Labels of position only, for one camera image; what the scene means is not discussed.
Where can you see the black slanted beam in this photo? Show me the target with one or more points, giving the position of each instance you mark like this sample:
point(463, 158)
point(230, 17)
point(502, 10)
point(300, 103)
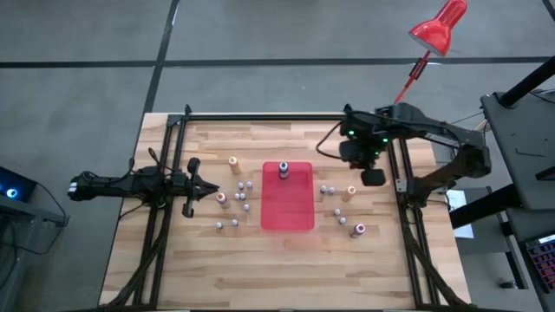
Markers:
point(485, 207)

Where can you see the white paper sheet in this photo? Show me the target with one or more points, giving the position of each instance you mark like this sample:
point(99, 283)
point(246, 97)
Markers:
point(455, 201)

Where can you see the grey metal stand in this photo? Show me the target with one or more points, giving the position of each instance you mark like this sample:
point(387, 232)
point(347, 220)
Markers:
point(43, 215)

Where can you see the dark grey desk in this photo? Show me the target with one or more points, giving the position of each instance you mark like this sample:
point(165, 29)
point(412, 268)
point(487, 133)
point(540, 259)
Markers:
point(520, 130)

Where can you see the red desk lamp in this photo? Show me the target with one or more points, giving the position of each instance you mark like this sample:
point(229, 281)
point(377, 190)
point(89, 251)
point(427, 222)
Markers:
point(435, 32)

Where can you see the large green food colouring bottle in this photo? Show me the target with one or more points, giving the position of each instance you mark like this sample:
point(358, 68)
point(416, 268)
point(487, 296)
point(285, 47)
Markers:
point(283, 168)

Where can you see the black computer with blue light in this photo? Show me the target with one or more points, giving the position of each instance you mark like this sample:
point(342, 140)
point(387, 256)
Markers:
point(24, 184)

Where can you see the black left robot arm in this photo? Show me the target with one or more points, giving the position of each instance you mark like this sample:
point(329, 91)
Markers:
point(108, 185)

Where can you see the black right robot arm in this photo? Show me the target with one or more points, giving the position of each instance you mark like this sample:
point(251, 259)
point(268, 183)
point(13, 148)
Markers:
point(433, 125)

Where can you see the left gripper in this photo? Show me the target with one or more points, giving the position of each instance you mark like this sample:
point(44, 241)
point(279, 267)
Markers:
point(193, 190)

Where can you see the large orange-red food colouring bottle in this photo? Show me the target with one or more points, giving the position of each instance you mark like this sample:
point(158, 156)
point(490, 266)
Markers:
point(221, 198)

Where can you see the small black device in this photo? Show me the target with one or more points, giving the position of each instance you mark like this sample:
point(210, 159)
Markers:
point(506, 284)

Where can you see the black round pole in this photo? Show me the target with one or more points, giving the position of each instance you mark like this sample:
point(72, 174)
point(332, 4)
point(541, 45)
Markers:
point(529, 82)

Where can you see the pink translucent plastic bin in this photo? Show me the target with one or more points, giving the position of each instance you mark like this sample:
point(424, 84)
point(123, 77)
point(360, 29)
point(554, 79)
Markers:
point(286, 203)

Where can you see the large orange-yellow food colouring bottle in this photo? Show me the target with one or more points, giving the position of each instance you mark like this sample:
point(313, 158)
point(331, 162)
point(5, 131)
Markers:
point(233, 164)
point(349, 193)

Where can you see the backlit keyboard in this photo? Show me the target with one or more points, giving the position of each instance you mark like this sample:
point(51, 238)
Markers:
point(544, 260)

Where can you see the grey keyboard tray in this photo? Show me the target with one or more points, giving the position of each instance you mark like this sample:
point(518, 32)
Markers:
point(526, 225)

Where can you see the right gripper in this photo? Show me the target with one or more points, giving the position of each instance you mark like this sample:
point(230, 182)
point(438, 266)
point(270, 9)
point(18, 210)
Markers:
point(360, 149)

